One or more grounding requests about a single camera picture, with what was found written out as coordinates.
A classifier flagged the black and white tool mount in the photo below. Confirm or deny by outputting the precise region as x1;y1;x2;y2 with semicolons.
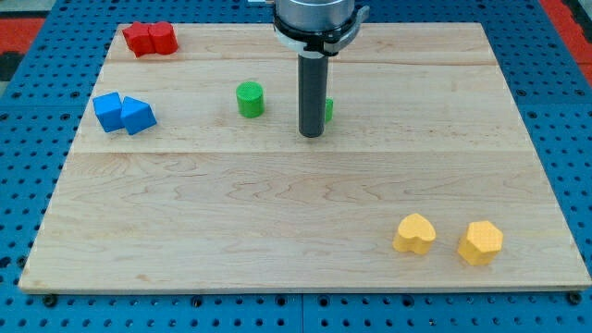
273;5;370;58

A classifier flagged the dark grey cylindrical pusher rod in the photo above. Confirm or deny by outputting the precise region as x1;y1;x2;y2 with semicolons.
298;55;328;138

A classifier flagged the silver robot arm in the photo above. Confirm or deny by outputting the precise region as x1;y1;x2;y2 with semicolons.
273;0;370;138

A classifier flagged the green cylinder block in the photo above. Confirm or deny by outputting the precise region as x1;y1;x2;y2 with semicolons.
235;81;265;118

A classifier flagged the red cylinder block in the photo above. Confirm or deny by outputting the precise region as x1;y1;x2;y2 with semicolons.
148;21;179;55

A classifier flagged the light wooden board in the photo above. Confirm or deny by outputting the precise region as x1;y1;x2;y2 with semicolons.
19;23;591;295

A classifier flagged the red star block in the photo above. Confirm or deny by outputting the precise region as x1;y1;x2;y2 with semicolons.
122;21;155;57

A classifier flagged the blue triangular prism block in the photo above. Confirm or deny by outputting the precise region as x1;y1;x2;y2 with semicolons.
120;96;157;135

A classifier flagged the yellow heart block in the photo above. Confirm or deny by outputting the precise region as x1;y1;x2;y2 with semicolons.
392;213;437;255

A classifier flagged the blue cube block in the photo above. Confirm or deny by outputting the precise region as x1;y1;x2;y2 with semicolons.
92;92;124;132

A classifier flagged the yellow hexagon block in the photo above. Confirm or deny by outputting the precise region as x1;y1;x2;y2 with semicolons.
457;220;503;265

